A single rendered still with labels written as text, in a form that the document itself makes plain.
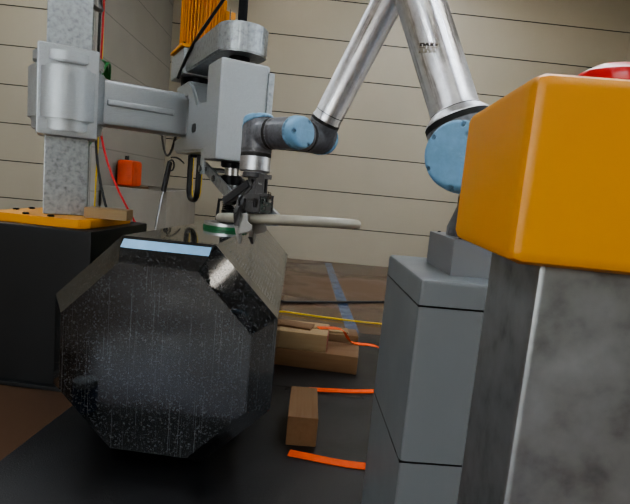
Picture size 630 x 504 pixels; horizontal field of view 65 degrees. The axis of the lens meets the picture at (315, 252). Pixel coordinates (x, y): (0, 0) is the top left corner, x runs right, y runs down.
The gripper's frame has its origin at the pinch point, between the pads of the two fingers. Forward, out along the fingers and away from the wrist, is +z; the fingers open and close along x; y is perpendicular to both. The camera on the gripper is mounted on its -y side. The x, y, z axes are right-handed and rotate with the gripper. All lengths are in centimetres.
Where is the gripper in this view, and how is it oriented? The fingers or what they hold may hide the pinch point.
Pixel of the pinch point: (244, 239)
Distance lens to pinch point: 151.4
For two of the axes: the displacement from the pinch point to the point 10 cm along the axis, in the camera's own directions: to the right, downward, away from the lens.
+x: 5.2, -0.2, 8.5
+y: 8.5, 1.0, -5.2
